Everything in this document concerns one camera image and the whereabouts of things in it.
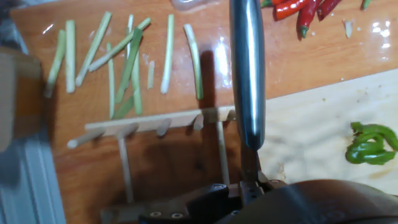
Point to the whole green chili pepper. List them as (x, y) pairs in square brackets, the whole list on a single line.
[(366, 3)]

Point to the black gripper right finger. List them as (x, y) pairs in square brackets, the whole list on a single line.
[(272, 184)]

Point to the green chili pepper pieces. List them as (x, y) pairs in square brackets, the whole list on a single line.
[(370, 149)]

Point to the loose red chili pepper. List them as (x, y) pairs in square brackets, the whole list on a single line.
[(328, 7), (306, 18), (269, 2), (289, 9)]

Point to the wooden peg dish rack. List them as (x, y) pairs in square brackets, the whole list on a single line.
[(149, 121)]

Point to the wooden cutting board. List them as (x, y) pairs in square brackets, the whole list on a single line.
[(311, 130)]

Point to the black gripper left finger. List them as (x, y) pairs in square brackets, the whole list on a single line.
[(192, 208)]

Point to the small white vegetable scrap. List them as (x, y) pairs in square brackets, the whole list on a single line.
[(348, 28)]

